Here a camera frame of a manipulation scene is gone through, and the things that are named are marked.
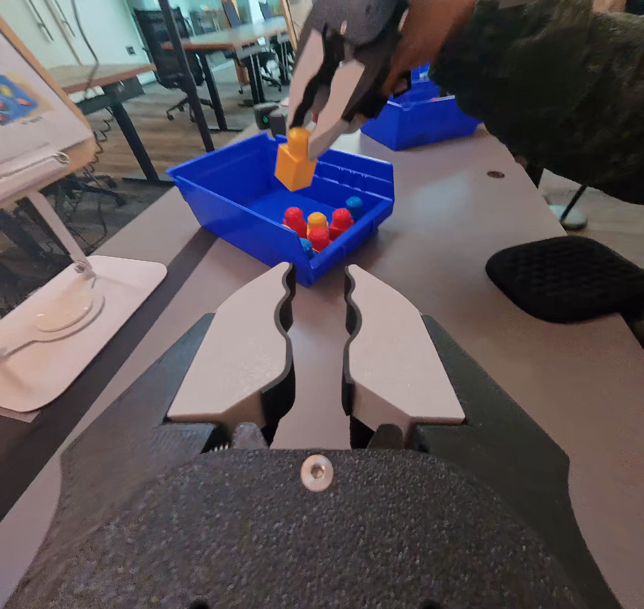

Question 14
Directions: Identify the poster board stand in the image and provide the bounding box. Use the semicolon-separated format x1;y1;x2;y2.
273;0;314;52
0;15;168;413

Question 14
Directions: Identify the group of mega blocks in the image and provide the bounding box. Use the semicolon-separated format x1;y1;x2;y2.
281;195;364;260

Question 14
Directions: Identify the black upright post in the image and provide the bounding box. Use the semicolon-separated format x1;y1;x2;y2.
146;0;215;153

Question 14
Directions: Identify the orange mega block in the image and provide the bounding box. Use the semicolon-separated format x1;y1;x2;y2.
274;127;319;192

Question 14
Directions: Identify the black office chair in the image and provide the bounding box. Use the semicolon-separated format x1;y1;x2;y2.
133;6;214;122

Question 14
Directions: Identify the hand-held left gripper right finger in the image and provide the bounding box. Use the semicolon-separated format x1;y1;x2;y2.
342;264;466;432

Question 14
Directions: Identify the blue plastic bin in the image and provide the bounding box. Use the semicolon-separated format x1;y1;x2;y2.
166;132;395;289
360;63;482;152

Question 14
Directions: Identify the person's right hand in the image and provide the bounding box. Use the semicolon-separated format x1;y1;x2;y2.
386;0;481;84

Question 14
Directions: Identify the wood-edged desk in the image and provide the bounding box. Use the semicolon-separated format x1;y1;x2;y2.
48;62;174;185
161;16;295;133

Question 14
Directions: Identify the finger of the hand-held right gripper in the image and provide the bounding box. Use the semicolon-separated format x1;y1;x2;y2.
287;28;329;129
307;60;367;160

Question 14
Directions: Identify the small black device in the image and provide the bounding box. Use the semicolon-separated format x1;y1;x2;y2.
253;101;288;138

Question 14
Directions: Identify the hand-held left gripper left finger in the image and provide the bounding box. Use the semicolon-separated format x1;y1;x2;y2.
167;262;296;441

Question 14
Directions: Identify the grey round stand base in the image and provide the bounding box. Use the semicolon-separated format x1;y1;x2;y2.
547;184;590;231

